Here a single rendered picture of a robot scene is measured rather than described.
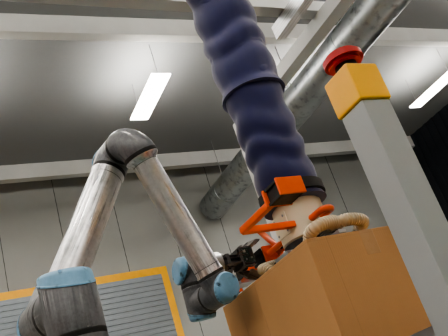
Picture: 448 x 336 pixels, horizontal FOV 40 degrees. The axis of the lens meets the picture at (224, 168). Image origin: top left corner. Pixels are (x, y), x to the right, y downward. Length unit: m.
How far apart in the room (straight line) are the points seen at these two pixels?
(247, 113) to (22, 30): 6.53
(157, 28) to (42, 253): 4.92
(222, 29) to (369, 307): 1.14
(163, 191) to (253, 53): 0.61
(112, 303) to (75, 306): 10.03
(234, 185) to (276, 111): 9.56
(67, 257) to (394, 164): 1.17
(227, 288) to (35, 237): 10.17
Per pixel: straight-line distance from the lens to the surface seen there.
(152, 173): 1.99
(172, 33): 9.12
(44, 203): 12.32
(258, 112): 2.14
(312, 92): 9.49
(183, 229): 1.96
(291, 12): 4.65
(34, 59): 9.45
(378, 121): 1.02
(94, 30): 8.74
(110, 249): 12.17
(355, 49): 1.08
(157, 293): 11.94
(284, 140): 2.09
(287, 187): 1.66
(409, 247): 0.97
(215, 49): 2.30
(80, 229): 1.95
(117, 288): 11.79
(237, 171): 11.40
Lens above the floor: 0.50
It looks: 24 degrees up
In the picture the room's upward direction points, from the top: 18 degrees counter-clockwise
